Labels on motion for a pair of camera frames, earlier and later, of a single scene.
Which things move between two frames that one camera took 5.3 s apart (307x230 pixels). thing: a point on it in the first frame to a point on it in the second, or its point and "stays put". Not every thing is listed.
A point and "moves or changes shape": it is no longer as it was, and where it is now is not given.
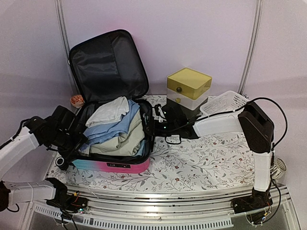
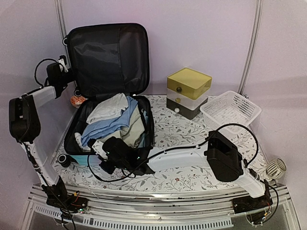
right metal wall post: [253, 44] stays put
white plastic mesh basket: [229, 101] stays put
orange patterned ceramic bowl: [77, 101] stays put
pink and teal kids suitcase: [108, 79] moves or changes shape
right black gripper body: [171, 129] to [121, 163]
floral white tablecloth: [180, 160] stays put
